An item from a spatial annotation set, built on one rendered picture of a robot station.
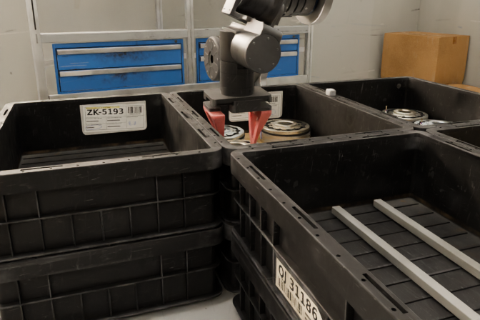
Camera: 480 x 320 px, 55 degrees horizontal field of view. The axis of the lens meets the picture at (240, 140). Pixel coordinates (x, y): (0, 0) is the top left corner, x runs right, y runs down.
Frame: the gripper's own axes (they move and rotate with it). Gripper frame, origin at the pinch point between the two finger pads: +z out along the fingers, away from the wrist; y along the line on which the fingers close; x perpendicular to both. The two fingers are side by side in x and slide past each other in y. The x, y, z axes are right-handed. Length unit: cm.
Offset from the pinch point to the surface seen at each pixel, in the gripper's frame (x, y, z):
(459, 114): 2, 50, 0
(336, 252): -45.6, -7.1, -8.6
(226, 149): -18.5, -7.6, -6.8
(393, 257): -36.0, 6.5, 1.2
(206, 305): -20.3, -11.1, 15.8
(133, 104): 18.6, -15.4, -3.2
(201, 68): 198, 43, 29
